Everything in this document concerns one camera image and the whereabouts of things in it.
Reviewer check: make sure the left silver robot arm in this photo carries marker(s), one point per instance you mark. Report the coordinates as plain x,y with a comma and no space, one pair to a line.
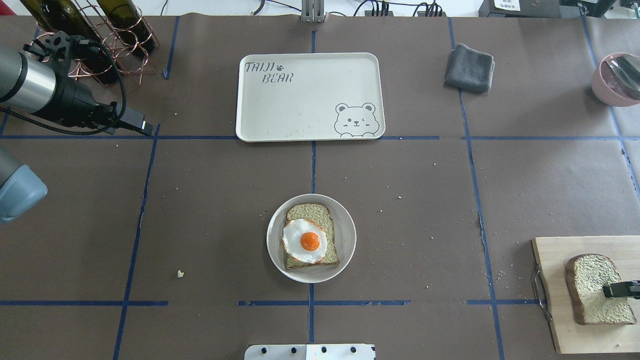
44,95

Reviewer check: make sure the metal scoop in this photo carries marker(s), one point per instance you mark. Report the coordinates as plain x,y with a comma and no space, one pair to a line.
626,71

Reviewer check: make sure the wooden cutting board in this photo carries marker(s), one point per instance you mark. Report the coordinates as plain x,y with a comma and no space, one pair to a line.
552,254

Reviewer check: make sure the aluminium frame post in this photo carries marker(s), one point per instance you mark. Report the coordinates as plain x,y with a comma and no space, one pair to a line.
313,11

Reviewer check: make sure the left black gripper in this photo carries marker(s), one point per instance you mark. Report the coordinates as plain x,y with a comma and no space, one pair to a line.
75,104

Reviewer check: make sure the cream bear tray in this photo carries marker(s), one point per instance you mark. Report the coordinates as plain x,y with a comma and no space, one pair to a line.
334,96

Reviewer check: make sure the bread slice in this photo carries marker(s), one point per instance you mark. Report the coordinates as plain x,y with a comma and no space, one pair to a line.
586,276
320,215

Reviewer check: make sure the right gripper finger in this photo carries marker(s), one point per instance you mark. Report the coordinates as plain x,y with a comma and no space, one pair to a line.
625,289

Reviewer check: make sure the pink bowl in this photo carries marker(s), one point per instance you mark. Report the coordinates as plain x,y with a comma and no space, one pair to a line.
605,87

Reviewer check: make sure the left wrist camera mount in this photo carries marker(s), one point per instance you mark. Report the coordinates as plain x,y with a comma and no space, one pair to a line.
55,50

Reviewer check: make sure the copper wire bottle rack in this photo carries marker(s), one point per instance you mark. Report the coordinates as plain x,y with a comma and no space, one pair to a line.
126,63

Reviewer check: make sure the grey folded cloth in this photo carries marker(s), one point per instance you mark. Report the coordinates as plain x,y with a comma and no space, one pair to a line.
470,69

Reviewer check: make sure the fried egg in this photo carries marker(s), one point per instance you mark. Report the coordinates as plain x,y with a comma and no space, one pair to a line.
305,241

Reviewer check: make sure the bread slice on plate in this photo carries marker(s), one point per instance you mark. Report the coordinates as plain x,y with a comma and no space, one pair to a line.
320,215

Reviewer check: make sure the black computer box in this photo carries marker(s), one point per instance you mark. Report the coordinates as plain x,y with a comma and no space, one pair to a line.
527,9

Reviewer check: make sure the green wine bottle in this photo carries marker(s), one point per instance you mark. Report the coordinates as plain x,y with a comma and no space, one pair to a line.
123,15
64,15

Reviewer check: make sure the white plate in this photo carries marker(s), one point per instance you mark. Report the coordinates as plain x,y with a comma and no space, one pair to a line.
345,239

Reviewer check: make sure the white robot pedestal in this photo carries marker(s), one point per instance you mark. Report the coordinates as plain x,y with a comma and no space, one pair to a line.
335,351

